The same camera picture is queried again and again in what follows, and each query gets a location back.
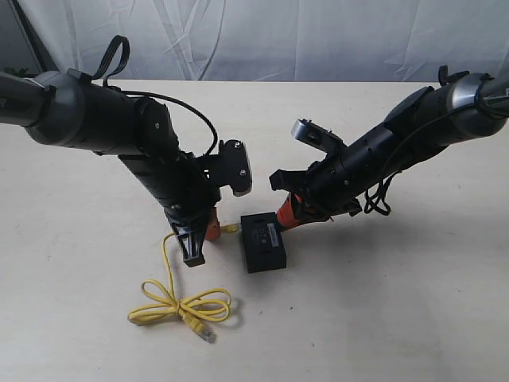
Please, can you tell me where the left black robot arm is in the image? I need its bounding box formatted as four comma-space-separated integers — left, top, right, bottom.
1, 71, 220, 267

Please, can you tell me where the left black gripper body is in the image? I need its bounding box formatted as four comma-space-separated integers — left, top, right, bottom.
119, 152, 220, 225

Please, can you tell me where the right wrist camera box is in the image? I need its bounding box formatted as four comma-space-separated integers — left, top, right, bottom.
291, 119, 347, 156

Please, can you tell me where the small black box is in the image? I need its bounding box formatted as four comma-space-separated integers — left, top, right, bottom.
240, 212, 287, 274

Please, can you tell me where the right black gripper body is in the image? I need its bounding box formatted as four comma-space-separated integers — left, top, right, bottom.
296, 127, 402, 218

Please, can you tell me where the white wrinkled backdrop cloth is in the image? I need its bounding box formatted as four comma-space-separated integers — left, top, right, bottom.
1, 1, 508, 82

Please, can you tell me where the yellow ethernet cable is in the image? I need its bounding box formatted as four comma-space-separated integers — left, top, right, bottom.
126, 223, 243, 344

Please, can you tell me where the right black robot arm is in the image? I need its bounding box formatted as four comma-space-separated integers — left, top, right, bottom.
270, 66, 508, 230

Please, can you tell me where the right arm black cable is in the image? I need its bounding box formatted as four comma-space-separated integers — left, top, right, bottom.
363, 65, 490, 218

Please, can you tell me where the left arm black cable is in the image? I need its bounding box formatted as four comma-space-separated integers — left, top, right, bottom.
91, 34, 220, 158

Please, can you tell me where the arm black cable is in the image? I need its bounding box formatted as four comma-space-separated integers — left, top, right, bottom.
363, 65, 490, 218
91, 34, 220, 158

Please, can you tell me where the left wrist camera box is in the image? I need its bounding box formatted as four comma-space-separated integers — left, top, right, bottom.
205, 139, 252, 197

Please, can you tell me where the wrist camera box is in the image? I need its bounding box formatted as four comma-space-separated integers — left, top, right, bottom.
291, 119, 347, 156
205, 139, 252, 197

